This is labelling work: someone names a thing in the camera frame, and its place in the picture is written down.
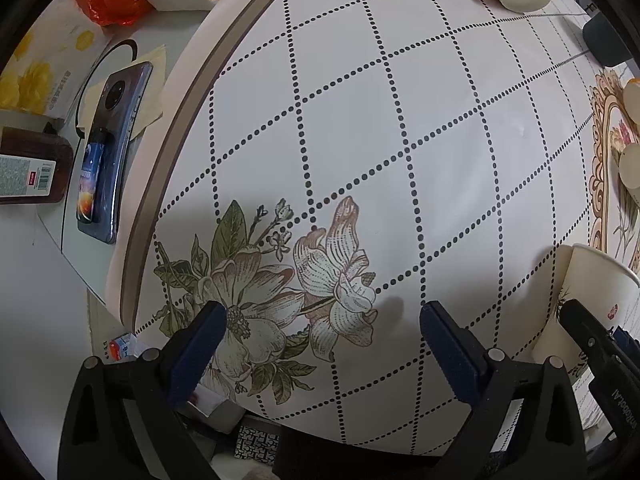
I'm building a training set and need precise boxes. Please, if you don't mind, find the brown bottle white label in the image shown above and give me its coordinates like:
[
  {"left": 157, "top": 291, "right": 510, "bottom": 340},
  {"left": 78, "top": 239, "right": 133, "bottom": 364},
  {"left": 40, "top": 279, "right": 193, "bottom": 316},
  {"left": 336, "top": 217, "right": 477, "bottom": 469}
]
[{"left": 0, "top": 124, "right": 76, "bottom": 206}]

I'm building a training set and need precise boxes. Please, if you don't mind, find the yellow floral tissue pack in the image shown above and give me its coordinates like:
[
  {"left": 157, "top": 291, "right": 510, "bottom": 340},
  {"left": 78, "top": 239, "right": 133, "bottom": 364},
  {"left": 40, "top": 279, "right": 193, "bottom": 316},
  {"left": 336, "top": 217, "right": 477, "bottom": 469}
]
[{"left": 0, "top": 9, "right": 117, "bottom": 122}]

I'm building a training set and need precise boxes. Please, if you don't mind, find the dark teal cup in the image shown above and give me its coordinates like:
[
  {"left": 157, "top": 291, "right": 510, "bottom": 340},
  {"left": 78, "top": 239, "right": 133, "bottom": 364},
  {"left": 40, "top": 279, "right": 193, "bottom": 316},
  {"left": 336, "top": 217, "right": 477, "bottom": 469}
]
[{"left": 582, "top": 12, "right": 634, "bottom": 69}]

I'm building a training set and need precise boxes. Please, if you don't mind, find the beige round cup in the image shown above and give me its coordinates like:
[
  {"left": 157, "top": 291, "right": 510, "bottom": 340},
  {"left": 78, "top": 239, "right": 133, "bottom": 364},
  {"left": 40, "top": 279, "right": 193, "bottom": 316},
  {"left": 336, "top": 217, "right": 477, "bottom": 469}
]
[
  {"left": 617, "top": 142, "right": 640, "bottom": 202},
  {"left": 622, "top": 79, "right": 640, "bottom": 137}
]

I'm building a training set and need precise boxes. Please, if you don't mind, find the small white box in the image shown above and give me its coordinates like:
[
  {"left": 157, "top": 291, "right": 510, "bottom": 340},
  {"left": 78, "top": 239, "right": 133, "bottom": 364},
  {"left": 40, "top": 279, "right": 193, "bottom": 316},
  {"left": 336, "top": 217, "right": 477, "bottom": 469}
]
[{"left": 189, "top": 384, "right": 247, "bottom": 435}]

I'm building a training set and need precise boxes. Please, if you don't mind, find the beige paper napkin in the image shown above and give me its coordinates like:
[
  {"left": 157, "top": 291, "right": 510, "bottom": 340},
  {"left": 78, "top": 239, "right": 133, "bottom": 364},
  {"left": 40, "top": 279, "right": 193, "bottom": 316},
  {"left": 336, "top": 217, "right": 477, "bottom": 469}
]
[{"left": 84, "top": 45, "right": 169, "bottom": 137}]

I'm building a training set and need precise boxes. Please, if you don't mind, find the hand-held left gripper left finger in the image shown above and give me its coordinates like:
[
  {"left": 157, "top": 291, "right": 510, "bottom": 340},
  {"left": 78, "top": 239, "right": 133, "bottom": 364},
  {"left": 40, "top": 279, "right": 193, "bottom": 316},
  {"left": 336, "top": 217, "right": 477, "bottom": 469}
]
[{"left": 57, "top": 300, "right": 229, "bottom": 480}]

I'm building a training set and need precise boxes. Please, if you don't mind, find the black white patterned box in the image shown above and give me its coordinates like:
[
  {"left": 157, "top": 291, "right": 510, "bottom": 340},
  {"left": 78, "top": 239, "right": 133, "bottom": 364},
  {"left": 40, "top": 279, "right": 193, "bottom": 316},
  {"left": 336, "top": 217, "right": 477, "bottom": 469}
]
[{"left": 234, "top": 424, "right": 282, "bottom": 462}]

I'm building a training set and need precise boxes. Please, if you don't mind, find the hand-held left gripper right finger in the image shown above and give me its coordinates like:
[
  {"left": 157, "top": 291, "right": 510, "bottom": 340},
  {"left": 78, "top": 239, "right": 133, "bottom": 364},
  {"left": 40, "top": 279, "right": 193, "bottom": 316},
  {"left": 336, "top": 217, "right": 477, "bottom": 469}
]
[{"left": 419, "top": 300, "right": 599, "bottom": 480}]

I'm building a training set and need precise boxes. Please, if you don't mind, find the small blue red packet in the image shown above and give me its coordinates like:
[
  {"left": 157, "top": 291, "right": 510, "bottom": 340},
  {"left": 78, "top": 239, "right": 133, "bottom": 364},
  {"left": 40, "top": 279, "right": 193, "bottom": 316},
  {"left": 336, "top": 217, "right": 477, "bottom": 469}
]
[{"left": 107, "top": 332, "right": 139, "bottom": 362}]

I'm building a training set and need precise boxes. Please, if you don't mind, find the white paper cup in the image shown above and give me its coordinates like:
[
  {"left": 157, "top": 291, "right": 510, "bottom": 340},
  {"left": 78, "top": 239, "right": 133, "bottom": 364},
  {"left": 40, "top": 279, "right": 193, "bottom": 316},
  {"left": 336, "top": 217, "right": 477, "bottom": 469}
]
[{"left": 530, "top": 242, "right": 640, "bottom": 431}]

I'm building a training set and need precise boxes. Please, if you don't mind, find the blue smartphone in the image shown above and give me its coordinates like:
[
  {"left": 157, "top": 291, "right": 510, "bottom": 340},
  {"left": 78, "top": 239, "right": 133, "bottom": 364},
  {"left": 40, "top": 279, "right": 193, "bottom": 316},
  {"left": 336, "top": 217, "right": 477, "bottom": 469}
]
[{"left": 75, "top": 61, "right": 154, "bottom": 246}]

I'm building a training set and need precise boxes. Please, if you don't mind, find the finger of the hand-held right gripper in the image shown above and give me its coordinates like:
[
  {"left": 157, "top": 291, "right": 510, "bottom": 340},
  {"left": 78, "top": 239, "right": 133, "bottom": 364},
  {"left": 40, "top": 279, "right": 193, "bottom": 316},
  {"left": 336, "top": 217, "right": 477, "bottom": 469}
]
[{"left": 557, "top": 298, "right": 640, "bottom": 377}]

